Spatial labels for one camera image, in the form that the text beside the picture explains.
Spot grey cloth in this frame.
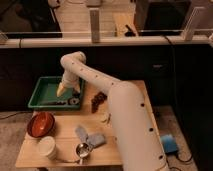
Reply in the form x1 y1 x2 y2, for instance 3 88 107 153
75 125 106 148

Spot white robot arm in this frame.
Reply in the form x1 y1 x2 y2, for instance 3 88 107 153
57 52 170 171

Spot metal measuring cup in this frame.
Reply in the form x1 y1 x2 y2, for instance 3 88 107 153
76 143 90 165

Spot dark brown grapes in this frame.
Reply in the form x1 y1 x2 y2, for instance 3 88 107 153
91 92 107 113

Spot green plastic tray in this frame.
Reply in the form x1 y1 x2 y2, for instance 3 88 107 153
28 76 85 111

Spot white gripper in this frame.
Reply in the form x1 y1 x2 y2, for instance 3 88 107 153
56 70 80 97

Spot white horizontal rail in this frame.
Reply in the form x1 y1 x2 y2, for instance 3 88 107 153
0 35 213 49

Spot red wooden bowl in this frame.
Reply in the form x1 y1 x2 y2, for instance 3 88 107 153
27 112 55 138

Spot blue device on floor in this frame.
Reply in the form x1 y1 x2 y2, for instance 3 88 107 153
160 134 178 154

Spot white cup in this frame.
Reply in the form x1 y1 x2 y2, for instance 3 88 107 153
37 136 57 160

